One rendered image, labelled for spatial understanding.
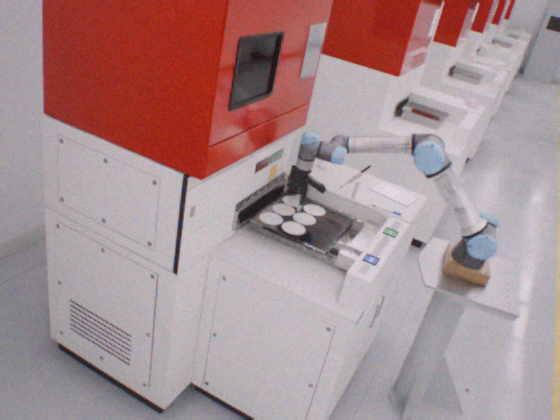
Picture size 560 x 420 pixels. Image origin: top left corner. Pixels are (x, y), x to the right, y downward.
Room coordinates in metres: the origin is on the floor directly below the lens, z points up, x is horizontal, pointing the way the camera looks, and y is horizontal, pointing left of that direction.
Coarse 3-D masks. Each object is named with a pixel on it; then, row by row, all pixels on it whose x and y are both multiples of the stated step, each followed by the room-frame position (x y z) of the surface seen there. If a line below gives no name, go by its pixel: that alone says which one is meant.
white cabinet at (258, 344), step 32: (224, 288) 1.67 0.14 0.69; (256, 288) 1.62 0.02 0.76; (384, 288) 1.92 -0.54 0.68; (224, 320) 1.66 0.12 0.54; (256, 320) 1.61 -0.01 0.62; (288, 320) 1.56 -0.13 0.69; (320, 320) 1.52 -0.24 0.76; (224, 352) 1.65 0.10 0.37; (256, 352) 1.60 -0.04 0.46; (288, 352) 1.55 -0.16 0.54; (320, 352) 1.50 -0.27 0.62; (352, 352) 1.65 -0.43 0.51; (224, 384) 1.64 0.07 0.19; (256, 384) 1.58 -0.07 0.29; (288, 384) 1.53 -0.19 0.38; (320, 384) 1.49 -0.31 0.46; (256, 416) 1.57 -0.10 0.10; (288, 416) 1.52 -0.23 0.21; (320, 416) 1.47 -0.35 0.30
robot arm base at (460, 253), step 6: (462, 240) 1.98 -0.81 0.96; (456, 246) 1.99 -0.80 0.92; (462, 246) 1.96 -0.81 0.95; (456, 252) 1.96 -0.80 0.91; (462, 252) 1.95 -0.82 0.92; (468, 252) 1.93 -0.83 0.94; (456, 258) 1.94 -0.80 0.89; (462, 258) 1.93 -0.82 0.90; (468, 258) 1.92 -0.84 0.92; (474, 258) 1.92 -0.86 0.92; (462, 264) 1.92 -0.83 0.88; (468, 264) 1.91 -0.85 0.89; (474, 264) 1.91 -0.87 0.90; (480, 264) 1.92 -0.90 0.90
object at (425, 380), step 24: (432, 312) 1.94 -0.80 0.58; (456, 312) 1.91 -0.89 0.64; (432, 336) 1.91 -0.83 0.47; (408, 360) 1.96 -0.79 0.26; (432, 360) 1.91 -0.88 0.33; (408, 384) 1.92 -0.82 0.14; (432, 384) 1.95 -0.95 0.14; (456, 384) 2.12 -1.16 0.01; (408, 408) 1.88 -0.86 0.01; (432, 408) 1.91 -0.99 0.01; (456, 408) 1.92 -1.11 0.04
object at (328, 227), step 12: (276, 204) 2.07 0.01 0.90; (312, 204) 2.14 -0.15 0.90; (288, 216) 1.98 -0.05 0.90; (324, 216) 2.05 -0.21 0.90; (336, 216) 2.08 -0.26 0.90; (276, 228) 1.86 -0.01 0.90; (312, 228) 1.92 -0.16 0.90; (324, 228) 1.95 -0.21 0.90; (336, 228) 1.97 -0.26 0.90; (312, 240) 1.83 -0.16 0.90; (324, 240) 1.85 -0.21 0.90
